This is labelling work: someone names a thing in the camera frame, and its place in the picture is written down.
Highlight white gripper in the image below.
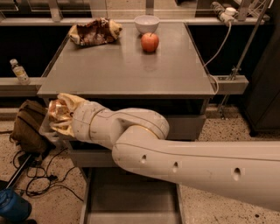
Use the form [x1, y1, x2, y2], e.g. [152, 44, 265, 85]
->
[50, 93, 105, 143]

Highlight white bowl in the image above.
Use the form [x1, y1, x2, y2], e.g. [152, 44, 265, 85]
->
[134, 15, 160, 34]

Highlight grey top drawer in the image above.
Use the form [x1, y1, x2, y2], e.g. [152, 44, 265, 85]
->
[48, 99, 207, 141]

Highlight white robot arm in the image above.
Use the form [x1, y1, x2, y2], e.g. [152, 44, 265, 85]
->
[47, 93, 280, 211]

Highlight red apple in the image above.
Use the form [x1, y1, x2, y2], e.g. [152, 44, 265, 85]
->
[141, 32, 159, 53]

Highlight metal tripod pole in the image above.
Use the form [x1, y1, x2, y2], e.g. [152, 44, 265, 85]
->
[217, 0, 273, 119]

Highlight brown backpack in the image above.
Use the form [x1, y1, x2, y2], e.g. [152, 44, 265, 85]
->
[10, 100, 55, 156]

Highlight crumpled brown chip bag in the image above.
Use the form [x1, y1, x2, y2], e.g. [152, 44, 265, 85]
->
[68, 17, 123, 46]

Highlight white cable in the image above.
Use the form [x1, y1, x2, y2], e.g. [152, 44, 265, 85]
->
[202, 20, 233, 95]

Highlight blue container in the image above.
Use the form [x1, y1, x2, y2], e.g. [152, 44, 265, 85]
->
[0, 188, 32, 222]

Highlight grey drawer cabinet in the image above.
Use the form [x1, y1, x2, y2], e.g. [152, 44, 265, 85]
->
[37, 22, 216, 224]

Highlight black floor cables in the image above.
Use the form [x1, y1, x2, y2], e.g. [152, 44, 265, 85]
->
[11, 147, 85, 203]

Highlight dark cabinet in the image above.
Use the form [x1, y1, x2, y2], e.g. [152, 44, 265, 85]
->
[241, 0, 280, 137]

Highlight grey drawer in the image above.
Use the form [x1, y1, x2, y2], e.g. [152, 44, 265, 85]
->
[67, 139, 194, 168]
[48, 99, 207, 141]
[79, 167, 185, 224]

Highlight clear plastic bottle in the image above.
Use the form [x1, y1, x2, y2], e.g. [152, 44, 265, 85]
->
[10, 59, 31, 85]

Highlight grey bottom drawer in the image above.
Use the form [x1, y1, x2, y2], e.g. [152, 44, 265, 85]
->
[79, 167, 185, 224]

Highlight grey middle drawer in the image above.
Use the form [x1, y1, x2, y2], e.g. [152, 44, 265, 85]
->
[67, 139, 194, 168]

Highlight white power adapter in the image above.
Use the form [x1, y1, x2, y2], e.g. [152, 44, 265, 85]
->
[210, 2, 237, 26]

